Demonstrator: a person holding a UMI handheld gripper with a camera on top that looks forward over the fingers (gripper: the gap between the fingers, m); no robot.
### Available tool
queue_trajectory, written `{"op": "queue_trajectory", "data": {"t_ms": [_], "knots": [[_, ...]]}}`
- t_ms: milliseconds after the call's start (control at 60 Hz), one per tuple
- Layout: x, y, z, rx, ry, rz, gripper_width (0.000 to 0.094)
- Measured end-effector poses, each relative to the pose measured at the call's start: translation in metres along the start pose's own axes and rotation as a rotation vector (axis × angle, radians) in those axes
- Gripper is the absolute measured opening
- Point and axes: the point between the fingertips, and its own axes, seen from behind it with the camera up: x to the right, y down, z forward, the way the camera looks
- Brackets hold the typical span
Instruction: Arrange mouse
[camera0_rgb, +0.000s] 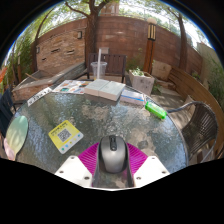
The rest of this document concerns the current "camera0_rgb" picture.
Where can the slim leaning tree trunk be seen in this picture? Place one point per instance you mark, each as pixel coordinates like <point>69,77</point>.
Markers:
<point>182,43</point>

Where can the white rectangular planter box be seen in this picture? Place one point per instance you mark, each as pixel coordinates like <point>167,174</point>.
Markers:
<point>142,83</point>

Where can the small green tube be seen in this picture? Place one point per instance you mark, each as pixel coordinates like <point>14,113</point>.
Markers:
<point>155,110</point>

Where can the curved wooden bench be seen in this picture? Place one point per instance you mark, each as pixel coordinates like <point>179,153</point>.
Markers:
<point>196,88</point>

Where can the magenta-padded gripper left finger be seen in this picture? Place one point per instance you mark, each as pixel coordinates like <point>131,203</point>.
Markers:
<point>75,168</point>

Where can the white license plate sign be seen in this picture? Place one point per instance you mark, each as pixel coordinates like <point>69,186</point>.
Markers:
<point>39,97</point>

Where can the wooden garden lamp post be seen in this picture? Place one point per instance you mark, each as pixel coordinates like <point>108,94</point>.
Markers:
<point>150,43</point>

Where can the raised stone garden bed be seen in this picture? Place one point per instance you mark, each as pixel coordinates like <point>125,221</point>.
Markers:
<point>43,80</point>

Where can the brown wicker armchair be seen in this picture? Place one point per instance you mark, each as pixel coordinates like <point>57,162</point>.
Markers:
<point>199,128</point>

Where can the clear plastic cup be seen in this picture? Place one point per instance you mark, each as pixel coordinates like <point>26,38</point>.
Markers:
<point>99,70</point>

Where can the white drinking straw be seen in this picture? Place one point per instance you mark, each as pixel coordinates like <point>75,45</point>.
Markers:
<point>99,55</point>

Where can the blue and white booklet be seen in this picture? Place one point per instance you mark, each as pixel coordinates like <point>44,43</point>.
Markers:
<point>132,97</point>

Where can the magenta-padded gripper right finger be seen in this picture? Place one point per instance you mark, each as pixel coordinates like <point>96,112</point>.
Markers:
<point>150,168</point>

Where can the thin curved tree trunk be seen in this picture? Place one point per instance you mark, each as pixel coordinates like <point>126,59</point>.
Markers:
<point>36,43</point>

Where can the grey wall box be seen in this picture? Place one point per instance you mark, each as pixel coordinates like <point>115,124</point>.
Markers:
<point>104,50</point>

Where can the dark wooden slatted chair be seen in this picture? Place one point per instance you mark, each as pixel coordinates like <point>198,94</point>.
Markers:
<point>116,64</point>

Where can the thick white book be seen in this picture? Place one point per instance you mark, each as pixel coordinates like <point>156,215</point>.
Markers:
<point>105,89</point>

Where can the grey and black computer mouse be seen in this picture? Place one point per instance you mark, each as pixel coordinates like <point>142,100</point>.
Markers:
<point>112,156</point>

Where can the yellow square code card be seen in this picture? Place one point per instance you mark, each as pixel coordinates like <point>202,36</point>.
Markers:
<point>65,136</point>

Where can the thick forked tree trunk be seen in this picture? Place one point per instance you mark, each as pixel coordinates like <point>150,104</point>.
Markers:
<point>91,33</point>

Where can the dark wall lamp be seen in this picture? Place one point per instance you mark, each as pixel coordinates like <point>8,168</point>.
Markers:
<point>79,35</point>
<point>38,49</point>

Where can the beige stone block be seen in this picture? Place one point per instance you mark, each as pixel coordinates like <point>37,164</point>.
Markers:
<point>162,70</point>

